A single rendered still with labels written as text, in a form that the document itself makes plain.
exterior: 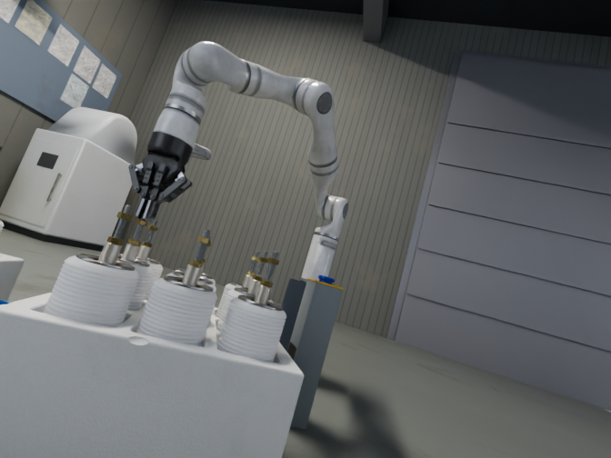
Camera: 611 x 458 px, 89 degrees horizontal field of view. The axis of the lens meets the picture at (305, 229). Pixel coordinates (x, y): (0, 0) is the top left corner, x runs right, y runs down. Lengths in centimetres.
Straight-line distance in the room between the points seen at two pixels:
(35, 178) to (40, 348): 316
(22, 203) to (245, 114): 231
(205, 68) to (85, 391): 55
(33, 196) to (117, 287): 308
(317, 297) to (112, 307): 41
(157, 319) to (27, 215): 309
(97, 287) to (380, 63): 388
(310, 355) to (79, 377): 44
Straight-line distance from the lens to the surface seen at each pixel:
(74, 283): 51
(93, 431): 51
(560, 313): 355
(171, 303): 48
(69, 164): 340
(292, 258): 328
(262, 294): 52
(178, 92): 68
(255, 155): 373
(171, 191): 62
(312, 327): 73
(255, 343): 50
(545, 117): 401
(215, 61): 70
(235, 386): 48
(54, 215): 335
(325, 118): 90
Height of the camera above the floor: 31
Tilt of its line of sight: 9 degrees up
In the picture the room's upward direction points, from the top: 16 degrees clockwise
